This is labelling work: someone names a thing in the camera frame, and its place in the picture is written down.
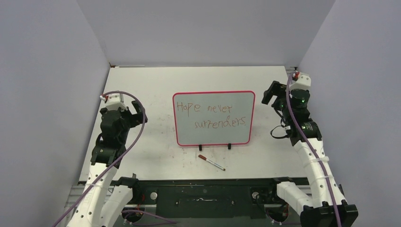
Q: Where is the brown marker cap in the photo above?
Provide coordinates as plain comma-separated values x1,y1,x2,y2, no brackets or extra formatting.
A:
198,155,207,161

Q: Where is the pink framed whiteboard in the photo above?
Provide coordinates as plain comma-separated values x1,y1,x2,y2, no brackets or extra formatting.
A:
172,90,256,147

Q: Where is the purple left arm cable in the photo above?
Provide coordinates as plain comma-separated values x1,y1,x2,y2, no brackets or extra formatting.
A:
50,91,178,227

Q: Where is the white whiteboard marker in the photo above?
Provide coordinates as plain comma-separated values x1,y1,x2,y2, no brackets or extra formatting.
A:
206,159,226,171

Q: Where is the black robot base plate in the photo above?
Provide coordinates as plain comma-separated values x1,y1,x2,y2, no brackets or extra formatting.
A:
110,178,311,219

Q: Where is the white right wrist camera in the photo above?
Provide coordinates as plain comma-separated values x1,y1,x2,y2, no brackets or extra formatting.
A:
289,71,311,90

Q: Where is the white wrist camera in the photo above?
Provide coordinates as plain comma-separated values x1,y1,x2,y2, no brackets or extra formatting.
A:
289,71,311,90
99,93,128,111

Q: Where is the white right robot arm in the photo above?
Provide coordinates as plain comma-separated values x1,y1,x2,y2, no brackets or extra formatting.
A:
262,81,358,227

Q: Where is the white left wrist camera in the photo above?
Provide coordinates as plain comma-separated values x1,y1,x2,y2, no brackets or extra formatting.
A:
99,93,128,111

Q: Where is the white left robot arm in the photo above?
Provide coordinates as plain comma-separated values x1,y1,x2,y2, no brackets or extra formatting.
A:
67,100,148,227

